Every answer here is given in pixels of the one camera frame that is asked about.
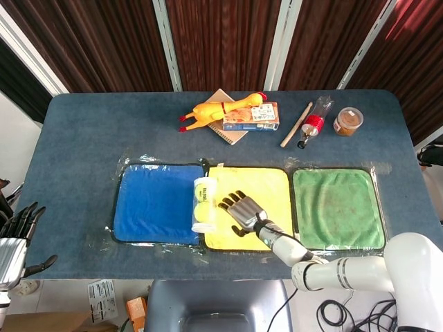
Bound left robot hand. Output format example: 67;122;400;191
0;201;59;291

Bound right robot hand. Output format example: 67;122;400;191
217;190;269;238

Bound tennis ball tube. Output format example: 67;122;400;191
191;176;219;233

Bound yellow cloth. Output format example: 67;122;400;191
204;166;294;252

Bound blue cloth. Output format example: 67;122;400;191
112;163;205;246

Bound green cloth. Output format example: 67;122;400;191
292;168;386;250

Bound round jar of brown powder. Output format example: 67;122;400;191
333;107;364;137

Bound white power strip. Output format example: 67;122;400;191
17;279;41;295

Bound spiral notebook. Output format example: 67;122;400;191
202;89;249;146

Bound brown cardboard box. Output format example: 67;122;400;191
9;311;118;332

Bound printed food box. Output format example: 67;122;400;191
221;102;280;132

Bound grey chair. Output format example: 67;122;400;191
143;279;293;332

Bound wooden stick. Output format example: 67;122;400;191
280;102;314;149

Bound white printed paper sheet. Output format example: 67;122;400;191
87;279;118;324

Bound yellow rubber chicken toy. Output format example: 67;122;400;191
178;91;269;133

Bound clear bottle with red label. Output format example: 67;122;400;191
297;95;335;149

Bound orange box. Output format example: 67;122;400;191
125;296;148;332

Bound black cables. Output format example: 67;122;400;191
273;286;399;332

